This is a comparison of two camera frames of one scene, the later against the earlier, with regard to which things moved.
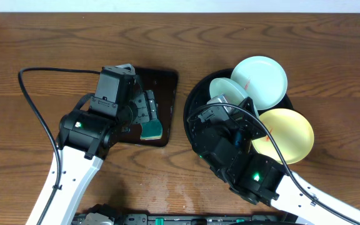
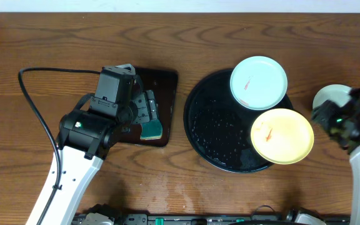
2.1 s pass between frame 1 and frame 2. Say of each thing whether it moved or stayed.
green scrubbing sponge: stayed
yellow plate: stayed
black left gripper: stayed
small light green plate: moved
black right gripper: moved
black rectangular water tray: stayed
